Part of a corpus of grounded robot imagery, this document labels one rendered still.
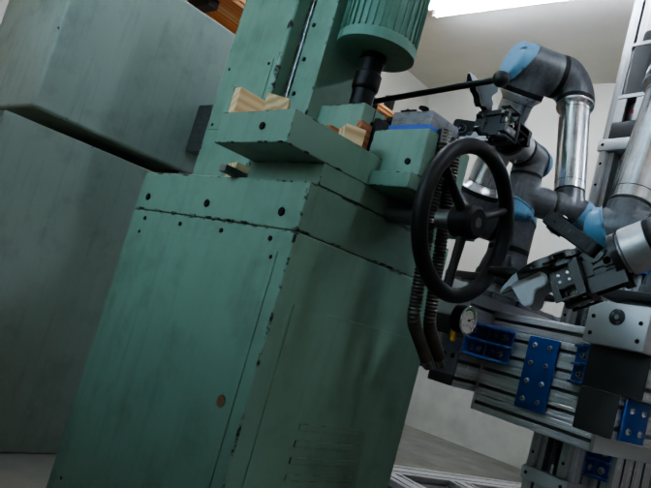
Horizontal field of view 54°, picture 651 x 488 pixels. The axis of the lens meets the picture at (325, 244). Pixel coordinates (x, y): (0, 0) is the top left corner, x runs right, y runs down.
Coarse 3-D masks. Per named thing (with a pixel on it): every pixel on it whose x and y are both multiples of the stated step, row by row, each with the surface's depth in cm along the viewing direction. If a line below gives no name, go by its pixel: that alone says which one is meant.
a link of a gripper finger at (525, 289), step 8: (512, 280) 109; (520, 280) 108; (528, 280) 108; (536, 280) 107; (544, 280) 106; (504, 288) 111; (512, 288) 110; (520, 288) 108; (528, 288) 107; (536, 288) 106; (520, 296) 108; (528, 296) 107; (528, 304) 107
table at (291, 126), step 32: (224, 128) 119; (256, 128) 112; (288, 128) 106; (320, 128) 110; (256, 160) 125; (288, 160) 118; (320, 160) 111; (352, 160) 116; (384, 192) 122; (416, 192) 115
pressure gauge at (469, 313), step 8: (456, 312) 136; (464, 312) 135; (472, 312) 138; (456, 320) 135; (464, 320) 136; (472, 320) 138; (456, 328) 136; (464, 328) 136; (472, 328) 138; (456, 336) 138
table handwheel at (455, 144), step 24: (456, 144) 107; (480, 144) 111; (432, 168) 103; (504, 168) 117; (432, 192) 103; (456, 192) 109; (504, 192) 119; (408, 216) 120; (456, 216) 111; (480, 216) 111; (504, 216) 120; (456, 240) 112; (504, 240) 120; (432, 264) 105; (456, 264) 111; (432, 288) 107; (456, 288) 112; (480, 288) 116
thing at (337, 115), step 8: (344, 104) 138; (352, 104) 136; (360, 104) 134; (320, 112) 143; (328, 112) 141; (336, 112) 139; (344, 112) 137; (352, 112) 136; (360, 112) 134; (368, 112) 135; (376, 112) 136; (320, 120) 142; (328, 120) 140; (336, 120) 138; (344, 120) 137; (352, 120) 135; (368, 120) 135
